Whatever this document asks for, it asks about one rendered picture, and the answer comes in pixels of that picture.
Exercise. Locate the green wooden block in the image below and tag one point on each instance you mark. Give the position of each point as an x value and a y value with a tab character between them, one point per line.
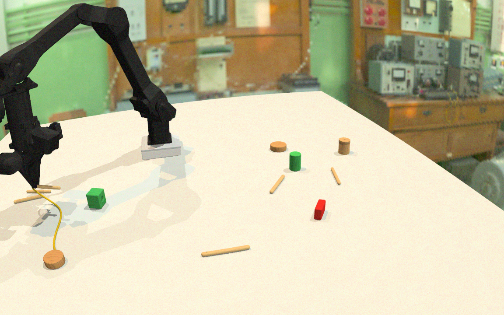
96	198

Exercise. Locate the orange flat disc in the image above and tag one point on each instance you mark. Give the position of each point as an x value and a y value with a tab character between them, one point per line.
278	146

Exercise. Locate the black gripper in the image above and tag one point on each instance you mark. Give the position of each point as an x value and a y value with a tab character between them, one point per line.
27	163

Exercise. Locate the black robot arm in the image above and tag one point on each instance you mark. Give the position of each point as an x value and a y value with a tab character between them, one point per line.
112	25

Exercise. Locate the green cylinder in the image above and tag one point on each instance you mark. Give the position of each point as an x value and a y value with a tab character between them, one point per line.
295	161

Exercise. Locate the red rectangular block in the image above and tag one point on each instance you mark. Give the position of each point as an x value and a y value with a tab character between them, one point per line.
319	209

